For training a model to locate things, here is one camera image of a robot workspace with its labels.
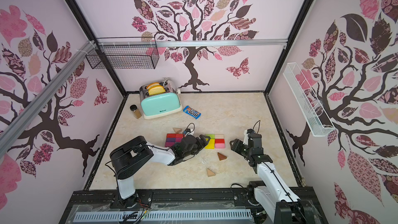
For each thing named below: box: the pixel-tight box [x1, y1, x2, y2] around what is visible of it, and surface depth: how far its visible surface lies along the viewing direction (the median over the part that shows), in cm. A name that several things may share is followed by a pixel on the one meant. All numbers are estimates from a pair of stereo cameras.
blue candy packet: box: [182, 105, 202, 120], surface depth 109 cm
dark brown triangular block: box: [217, 151, 227, 161], surface depth 87 cm
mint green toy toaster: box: [139, 79, 183, 120], surface depth 100 cm
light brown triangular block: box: [206, 168, 217, 177], surface depth 82 cm
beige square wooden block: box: [214, 134, 225, 139], surface depth 97 cm
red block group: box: [215, 138, 225, 144], surface depth 95 cm
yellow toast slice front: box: [148, 85, 166, 96], surface depth 97 cm
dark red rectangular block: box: [166, 133, 177, 138], surface depth 97 cm
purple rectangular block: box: [165, 137, 176, 143], surface depth 95 cm
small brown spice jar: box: [129, 104, 142, 120], surface depth 102 cm
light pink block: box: [215, 143, 226, 149], surface depth 94 cm
